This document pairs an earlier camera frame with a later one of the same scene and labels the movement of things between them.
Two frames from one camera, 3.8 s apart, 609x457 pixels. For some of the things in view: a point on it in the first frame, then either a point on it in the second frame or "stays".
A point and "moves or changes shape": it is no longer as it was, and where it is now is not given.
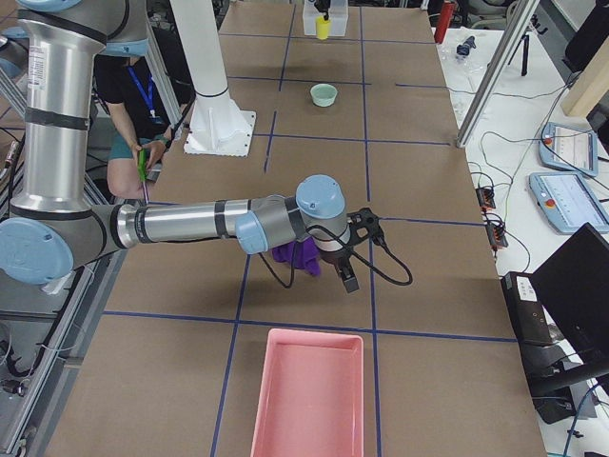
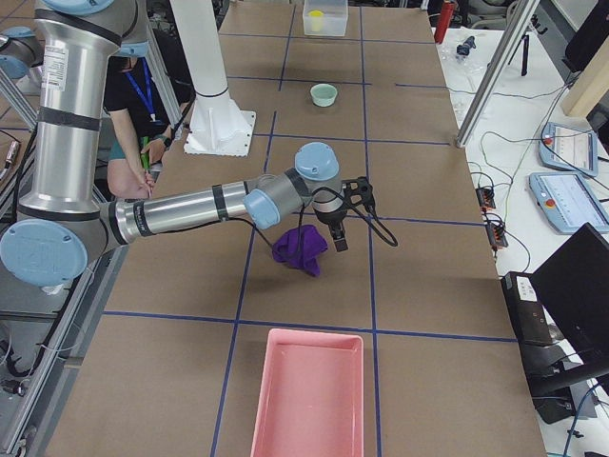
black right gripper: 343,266 → 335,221
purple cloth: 306,255 stays
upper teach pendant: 570,149 stays
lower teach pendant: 569,201 stays
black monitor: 573,284 stays
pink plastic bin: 310,399 stays
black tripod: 524,38 stays
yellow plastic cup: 323,27 moves or changes shape
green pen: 142,168 → 146,160
